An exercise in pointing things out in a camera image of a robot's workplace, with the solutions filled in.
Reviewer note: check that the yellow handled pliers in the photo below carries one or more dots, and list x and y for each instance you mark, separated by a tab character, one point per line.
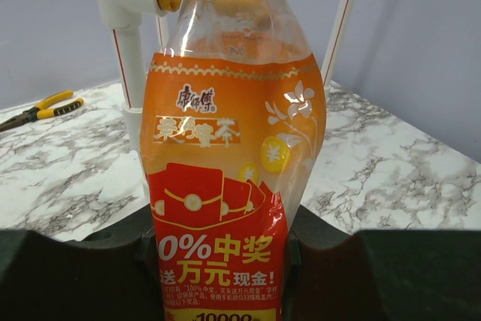
43	110

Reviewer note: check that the orange label tea bottle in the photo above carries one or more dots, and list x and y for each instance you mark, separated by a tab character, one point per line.
221	263

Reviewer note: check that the white PVC pipe frame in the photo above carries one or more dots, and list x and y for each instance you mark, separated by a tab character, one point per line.
124	35

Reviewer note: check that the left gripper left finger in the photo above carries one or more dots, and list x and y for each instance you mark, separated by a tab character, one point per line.
111	274

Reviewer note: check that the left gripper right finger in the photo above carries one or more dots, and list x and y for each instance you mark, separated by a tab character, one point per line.
380	274

